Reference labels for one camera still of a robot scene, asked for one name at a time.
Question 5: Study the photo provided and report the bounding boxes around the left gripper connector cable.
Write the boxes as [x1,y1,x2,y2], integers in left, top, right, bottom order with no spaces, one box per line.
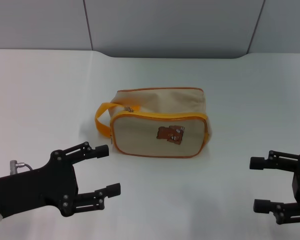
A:
[9,159,34,175]

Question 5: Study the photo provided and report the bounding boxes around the beige bear print food bag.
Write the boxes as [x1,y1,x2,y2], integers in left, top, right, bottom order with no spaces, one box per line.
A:
[94,86,212,160]

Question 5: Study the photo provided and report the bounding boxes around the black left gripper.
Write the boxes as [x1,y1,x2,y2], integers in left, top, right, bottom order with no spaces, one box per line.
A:
[0,141,122,218]

